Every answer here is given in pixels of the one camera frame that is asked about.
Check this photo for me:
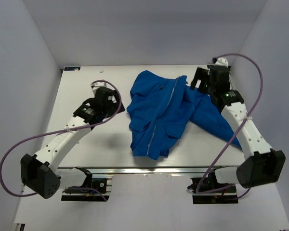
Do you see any blue zip-up jacket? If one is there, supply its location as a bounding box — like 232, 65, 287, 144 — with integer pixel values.
127, 70, 234, 160

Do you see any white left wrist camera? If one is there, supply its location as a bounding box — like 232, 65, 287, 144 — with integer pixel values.
91, 81, 107, 91

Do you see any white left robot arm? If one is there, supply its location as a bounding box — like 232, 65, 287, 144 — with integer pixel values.
20, 87, 125, 199

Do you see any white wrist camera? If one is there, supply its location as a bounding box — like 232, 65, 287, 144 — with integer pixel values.
91, 81, 107, 91
212, 57, 228, 67

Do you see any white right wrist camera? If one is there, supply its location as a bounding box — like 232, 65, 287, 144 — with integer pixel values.
212, 57, 228, 67

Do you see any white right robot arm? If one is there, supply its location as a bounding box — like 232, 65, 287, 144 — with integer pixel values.
190, 65, 286, 192

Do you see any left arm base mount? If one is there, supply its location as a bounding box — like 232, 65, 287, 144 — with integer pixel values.
61, 175, 112, 202

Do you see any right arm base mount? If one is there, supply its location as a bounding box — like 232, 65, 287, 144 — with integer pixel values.
187, 177, 238, 205

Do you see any aluminium table front rail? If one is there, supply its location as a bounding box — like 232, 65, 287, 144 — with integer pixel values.
55, 166, 241, 176

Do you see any blue left corner label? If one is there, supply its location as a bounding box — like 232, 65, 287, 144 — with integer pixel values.
64, 66, 80, 71

